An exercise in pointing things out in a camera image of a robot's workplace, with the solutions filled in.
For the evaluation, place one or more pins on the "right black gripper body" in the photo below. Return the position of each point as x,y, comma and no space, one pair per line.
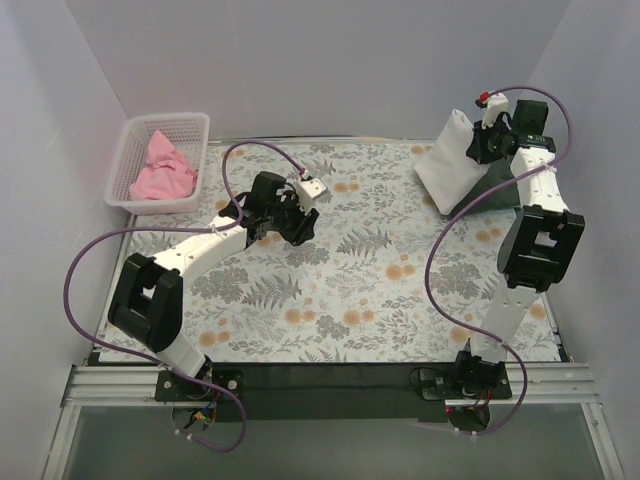
480,145

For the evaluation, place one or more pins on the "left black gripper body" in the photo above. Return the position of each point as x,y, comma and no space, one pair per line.
298,226

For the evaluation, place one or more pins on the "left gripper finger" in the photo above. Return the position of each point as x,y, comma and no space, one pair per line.
307,222
294,237

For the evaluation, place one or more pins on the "white t shirt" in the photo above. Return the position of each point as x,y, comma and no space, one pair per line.
446,171

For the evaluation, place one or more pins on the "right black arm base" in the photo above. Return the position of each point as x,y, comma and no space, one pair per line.
447,381

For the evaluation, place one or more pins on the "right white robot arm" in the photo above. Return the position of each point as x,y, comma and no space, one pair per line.
541,242

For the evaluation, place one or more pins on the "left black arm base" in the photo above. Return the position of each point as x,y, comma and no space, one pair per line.
200,385

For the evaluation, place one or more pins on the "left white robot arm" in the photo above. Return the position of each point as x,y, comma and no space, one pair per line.
147,304

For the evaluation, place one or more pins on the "floral table mat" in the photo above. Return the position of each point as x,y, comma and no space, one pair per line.
374,285

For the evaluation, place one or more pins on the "pink t shirt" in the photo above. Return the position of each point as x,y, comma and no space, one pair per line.
166,176

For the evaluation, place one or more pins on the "white plastic basket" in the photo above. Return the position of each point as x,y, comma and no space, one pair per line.
187,131

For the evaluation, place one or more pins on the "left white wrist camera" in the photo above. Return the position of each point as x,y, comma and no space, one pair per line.
308,192

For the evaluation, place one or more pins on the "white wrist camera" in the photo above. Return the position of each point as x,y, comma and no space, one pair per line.
308,192
494,104

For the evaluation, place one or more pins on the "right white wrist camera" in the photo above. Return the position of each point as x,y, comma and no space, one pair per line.
494,104

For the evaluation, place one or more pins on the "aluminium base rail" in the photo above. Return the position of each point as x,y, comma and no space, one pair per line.
306,391

